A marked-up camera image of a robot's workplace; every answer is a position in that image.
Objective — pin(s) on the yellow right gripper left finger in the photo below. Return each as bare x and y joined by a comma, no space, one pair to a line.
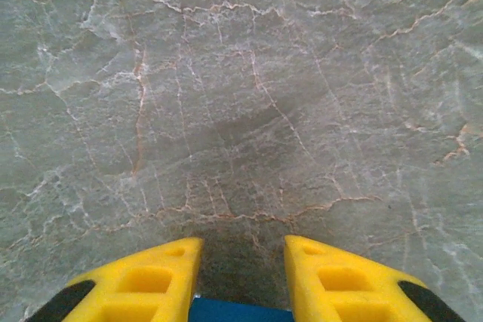
132,292

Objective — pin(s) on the blue lego brick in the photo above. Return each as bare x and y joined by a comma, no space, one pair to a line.
241,312

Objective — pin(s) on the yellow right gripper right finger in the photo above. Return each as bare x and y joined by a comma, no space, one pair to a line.
347,292

